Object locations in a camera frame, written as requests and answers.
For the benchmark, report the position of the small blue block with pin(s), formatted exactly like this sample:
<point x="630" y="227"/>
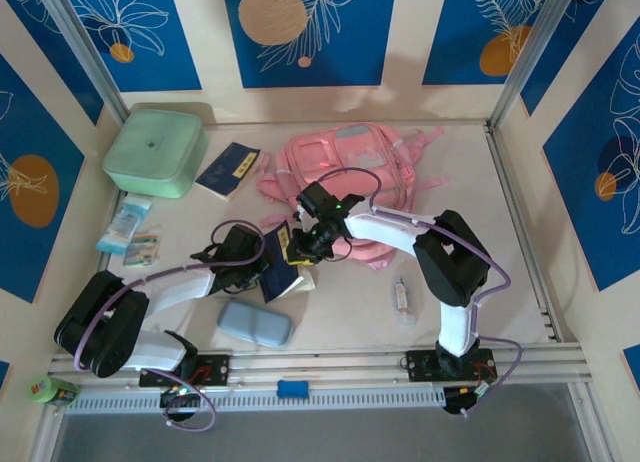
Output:
<point x="293" y="388"/>

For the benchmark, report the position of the green tape roll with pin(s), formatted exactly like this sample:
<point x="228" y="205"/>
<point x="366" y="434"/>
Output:
<point x="41" y="388"/>

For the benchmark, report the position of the aluminium mounting rail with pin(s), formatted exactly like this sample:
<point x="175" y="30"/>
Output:
<point x="320" y="362"/>

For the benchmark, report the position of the grey blue pencil case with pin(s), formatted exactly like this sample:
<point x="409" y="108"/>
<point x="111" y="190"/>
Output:
<point x="255" y="324"/>

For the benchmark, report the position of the aluminium frame post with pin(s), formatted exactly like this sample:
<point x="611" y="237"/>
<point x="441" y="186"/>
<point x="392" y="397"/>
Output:
<point x="82" y="52"/>
<point x="532" y="52"/>

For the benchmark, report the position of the black electronics module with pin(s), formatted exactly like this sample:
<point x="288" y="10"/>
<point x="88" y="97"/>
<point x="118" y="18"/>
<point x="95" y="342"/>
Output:
<point x="179" y="397"/>
<point x="467" y="397"/>

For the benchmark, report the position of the mint green square case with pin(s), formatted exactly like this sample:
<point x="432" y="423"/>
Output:
<point x="152" y="152"/>

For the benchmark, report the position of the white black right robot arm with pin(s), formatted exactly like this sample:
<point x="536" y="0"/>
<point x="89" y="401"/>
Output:
<point x="450" y="262"/>

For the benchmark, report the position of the small colourful supplies packet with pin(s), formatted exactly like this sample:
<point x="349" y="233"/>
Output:
<point x="142" y="249"/>

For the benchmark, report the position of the pink backpack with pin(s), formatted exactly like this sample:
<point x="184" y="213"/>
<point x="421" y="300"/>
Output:
<point x="350" y="157"/>

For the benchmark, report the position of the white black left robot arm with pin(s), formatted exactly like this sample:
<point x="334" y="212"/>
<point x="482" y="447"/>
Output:
<point x="125" y="322"/>

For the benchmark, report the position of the blue book with yellow label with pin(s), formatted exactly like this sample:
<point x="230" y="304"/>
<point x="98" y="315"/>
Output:
<point x="285" y="282"/>
<point x="227" y="169"/>

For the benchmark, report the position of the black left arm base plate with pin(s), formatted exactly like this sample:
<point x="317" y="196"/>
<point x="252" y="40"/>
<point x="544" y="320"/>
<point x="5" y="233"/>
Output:
<point x="215" y="369"/>

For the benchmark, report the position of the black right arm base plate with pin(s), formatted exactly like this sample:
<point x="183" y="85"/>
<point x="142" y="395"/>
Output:
<point x="422" y="364"/>

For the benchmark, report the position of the blue white tissue packet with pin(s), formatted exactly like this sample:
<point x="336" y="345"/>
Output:
<point x="122" y="227"/>

